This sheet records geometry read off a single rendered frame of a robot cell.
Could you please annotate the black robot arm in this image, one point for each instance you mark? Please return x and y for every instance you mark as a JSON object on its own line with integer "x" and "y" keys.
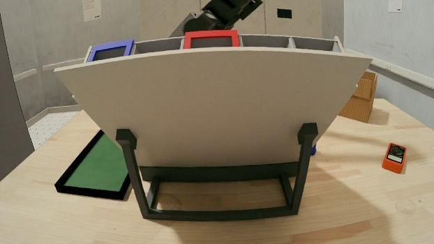
{"x": 223, "y": 16}

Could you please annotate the green tray with black rim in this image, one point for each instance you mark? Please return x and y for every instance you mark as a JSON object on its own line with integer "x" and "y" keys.
{"x": 98, "y": 171}

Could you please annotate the white curved cover panel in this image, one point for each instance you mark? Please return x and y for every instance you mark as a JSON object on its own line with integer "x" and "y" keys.
{"x": 214, "y": 112}

